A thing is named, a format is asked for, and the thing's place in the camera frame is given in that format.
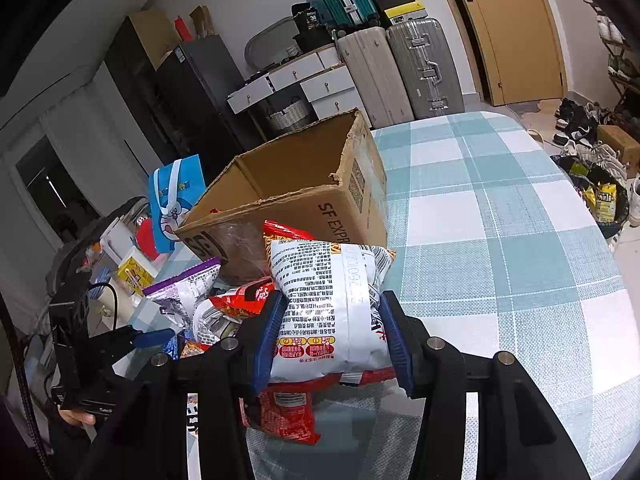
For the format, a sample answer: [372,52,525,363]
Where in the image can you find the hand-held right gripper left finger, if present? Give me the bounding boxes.
[75,290,291,480]

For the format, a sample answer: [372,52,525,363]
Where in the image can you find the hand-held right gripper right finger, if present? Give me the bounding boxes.
[379,292,593,480]

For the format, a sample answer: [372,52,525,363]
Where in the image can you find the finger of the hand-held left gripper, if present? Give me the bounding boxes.
[92,326,176,362]

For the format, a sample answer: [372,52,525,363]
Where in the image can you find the purple and white snack packet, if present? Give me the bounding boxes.
[142,257,222,331]
[191,300,246,348]

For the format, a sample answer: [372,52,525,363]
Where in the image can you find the white and red snack packet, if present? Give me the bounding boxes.
[263,220,397,386]

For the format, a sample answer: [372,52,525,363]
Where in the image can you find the brown cardboard box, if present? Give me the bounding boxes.
[175,108,389,286]

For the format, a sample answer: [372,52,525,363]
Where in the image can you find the person's left hand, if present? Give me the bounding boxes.
[57,407,98,429]

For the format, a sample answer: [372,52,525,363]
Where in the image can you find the small yellow box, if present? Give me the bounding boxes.
[116,255,157,297]

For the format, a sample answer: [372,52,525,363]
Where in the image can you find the red plastic bag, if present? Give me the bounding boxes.
[135,217,159,261]

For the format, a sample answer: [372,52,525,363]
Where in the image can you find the white box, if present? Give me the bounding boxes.
[100,217,134,266]

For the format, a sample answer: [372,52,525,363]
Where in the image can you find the blue cartoon gift bag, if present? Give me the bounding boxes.
[148,154,208,254]

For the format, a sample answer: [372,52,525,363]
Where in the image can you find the woven storage basket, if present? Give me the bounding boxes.
[264,97,314,136]

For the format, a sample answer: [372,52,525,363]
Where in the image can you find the black cabinet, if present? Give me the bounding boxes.
[154,35,262,181]

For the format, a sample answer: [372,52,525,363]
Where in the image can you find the black trash bin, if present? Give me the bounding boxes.
[550,154,630,240]

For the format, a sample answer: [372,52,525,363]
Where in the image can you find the white drawer chest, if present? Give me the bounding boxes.
[300,65,372,128]

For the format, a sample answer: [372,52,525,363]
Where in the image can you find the white desk with drawers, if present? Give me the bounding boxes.
[227,45,341,115]

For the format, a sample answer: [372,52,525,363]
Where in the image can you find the beige suitcase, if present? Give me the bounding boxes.
[336,26,416,129]

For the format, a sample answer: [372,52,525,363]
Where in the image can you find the silver suitcase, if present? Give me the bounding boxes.
[386,16,466,121]

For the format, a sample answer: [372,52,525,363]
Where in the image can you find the pile of shoes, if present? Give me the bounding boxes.
[551,97,640,183]

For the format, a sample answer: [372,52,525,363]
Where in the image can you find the small cardboard box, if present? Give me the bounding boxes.
[597,125,640,179]

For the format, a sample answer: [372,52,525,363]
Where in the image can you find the grey oval basin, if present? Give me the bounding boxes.
[244,16,301,68]

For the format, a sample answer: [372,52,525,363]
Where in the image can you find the red paper bag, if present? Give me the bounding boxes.
[173,16,196,44]

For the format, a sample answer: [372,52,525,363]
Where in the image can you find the brown paper bag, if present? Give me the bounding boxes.
[189,5,214,39]

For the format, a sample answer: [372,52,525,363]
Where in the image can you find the black printed box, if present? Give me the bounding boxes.
[291,2,334,36]

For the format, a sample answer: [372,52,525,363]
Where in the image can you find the wooden door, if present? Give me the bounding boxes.
[434,0,569,107]

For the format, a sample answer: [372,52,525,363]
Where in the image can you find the black and yellow box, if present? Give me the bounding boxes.
[375,0,427,24]

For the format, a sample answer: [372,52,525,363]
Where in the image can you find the shoe rack with shoes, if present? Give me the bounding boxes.
[581,0,640,126]

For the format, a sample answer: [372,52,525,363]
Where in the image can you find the black cable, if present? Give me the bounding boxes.
[0,295,56,480]

